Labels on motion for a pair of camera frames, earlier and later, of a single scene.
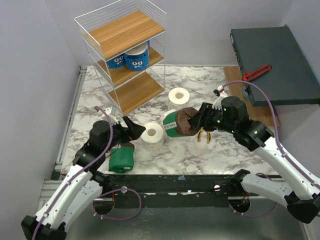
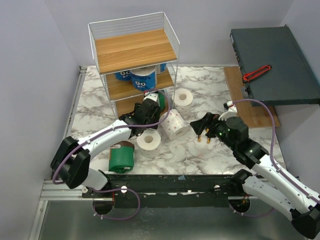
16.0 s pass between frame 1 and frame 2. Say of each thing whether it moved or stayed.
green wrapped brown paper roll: stayed
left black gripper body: moved
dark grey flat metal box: stayed
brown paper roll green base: moved
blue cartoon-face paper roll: moved
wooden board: stayed
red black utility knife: stayed
